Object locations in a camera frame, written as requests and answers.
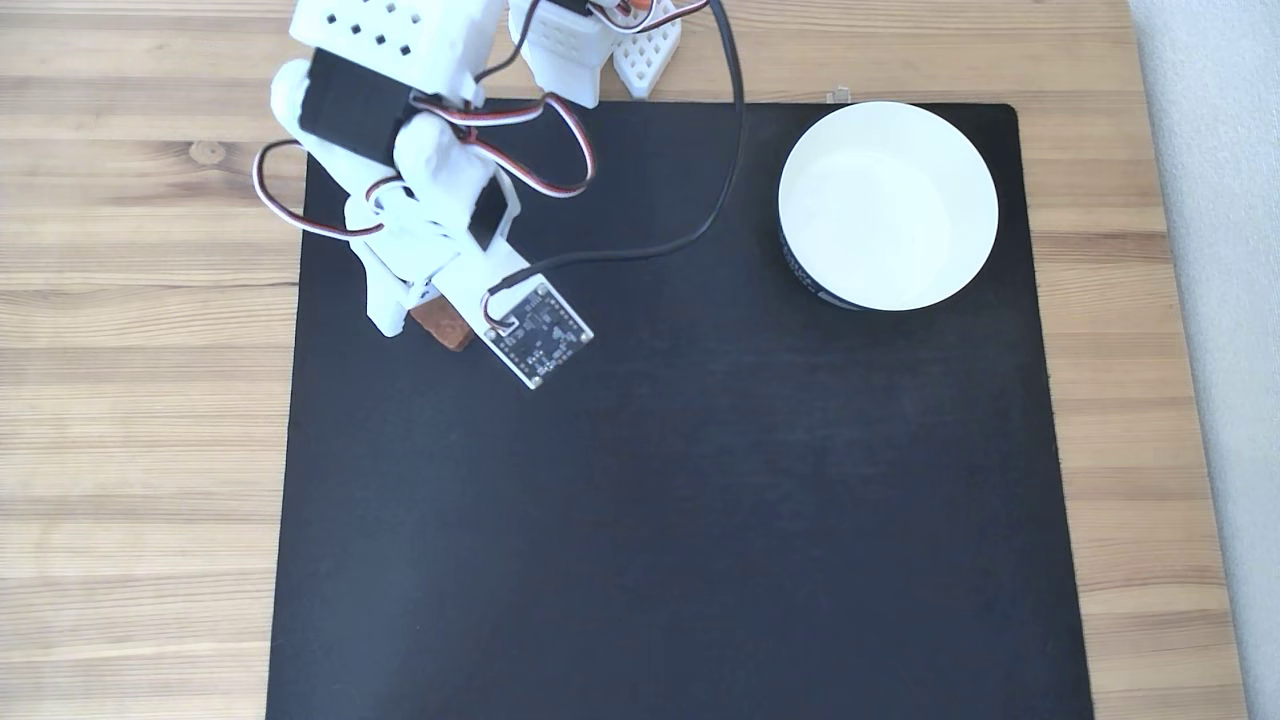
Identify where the small brown toy block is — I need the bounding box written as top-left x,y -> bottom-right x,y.
409,298 -> 477,353

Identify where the black fabric mat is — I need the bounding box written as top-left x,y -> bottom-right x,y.
265,98 -> 1096,720

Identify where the white perforated printed block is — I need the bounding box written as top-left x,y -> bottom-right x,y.
612,3 -> 684,100

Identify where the white bowl with black band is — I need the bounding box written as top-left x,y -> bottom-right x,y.
777,100 -> 1001,312

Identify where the bare camera circuit board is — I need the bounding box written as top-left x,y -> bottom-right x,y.
480,282 -> 595,390

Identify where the red white black servo cable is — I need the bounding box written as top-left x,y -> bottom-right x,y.
410,92 -> 597,199
253,140 -> 401,241

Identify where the black camera cable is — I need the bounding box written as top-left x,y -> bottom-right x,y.
488,0 -> 746,297

